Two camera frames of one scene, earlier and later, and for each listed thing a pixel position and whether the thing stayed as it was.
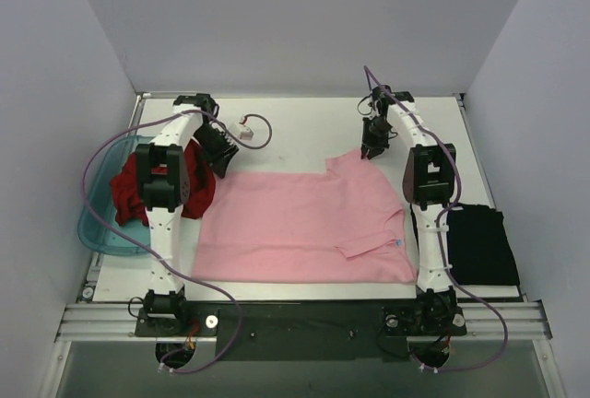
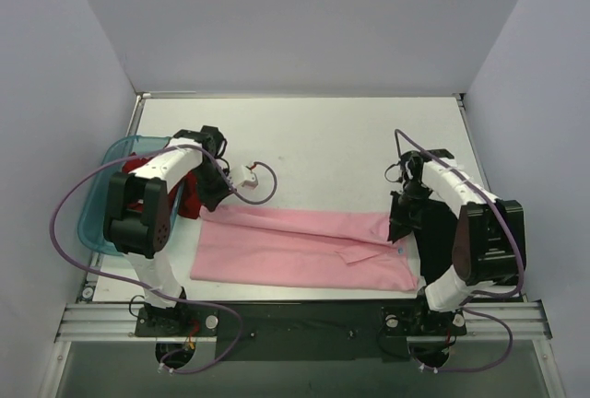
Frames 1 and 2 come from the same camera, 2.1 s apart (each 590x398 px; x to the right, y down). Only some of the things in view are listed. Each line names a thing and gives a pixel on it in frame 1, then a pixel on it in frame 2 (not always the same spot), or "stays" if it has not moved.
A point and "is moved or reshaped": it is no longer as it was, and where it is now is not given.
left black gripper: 220,151 -> 212,189
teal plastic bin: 98,226 stays
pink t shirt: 343,227 is moved or reshaped
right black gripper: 372,142 -> 401,215
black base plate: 304,330 stays
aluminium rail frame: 485,321 stays
